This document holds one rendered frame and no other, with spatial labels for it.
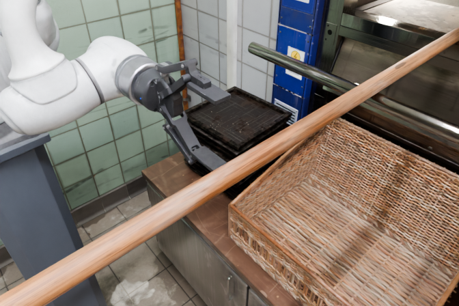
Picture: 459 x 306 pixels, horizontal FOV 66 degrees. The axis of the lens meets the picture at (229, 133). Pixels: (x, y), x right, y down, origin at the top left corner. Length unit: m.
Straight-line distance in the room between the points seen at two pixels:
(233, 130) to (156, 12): 0.82
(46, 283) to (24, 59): 0.42
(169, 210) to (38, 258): 0.82
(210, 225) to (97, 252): 0.83
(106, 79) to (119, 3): 0.98
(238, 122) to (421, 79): 0.57
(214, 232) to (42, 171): 0.54
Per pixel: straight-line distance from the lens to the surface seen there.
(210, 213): 1.24
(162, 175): 1.39
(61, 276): 0.40
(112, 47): 0.76
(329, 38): 1.22
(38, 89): 0.70
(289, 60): 0.83
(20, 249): 1.16
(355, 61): 1.20
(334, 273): 1.13
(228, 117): 1.24
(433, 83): 1.12
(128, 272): 1.85
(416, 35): 1.08
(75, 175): 1.94
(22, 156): 0.99
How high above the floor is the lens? 1.51
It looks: 36 degrees down
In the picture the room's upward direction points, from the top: straight up
